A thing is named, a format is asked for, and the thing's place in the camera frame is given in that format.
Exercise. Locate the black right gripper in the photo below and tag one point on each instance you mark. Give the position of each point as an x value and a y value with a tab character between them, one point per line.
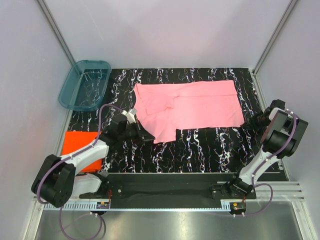
250	122

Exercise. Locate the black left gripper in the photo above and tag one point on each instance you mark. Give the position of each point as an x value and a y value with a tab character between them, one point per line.
140	130

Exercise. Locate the pink t shirt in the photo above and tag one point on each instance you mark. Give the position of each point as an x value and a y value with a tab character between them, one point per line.
162	109

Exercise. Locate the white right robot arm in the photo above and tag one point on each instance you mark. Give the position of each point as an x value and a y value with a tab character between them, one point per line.
281	138

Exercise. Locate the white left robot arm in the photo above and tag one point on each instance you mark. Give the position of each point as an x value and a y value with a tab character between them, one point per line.
55	179

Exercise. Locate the teal plastic bin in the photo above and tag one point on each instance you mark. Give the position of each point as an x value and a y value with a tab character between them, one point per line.
85	85

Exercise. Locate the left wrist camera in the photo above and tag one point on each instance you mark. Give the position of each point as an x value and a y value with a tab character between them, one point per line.
130	115

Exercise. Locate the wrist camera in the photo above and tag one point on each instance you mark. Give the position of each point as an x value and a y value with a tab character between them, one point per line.
277	103
130	115

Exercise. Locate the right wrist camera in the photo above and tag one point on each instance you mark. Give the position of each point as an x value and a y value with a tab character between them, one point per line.
277	103

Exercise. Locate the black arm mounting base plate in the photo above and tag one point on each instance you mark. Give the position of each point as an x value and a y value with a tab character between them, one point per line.
177	187

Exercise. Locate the aluminium rail crossbar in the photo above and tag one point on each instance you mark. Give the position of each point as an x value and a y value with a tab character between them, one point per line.
278	190

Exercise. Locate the white slotted cable duct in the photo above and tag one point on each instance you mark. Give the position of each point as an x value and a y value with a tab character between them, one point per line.
116	205

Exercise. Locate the right aluminium frame post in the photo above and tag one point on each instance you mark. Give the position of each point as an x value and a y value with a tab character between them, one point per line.
278	29

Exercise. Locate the aluminium frame post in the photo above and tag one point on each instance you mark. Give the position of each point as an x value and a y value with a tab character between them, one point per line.
55	29
278	29

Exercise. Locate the left aluminium frame post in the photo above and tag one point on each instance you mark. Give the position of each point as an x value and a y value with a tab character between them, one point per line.
55	29

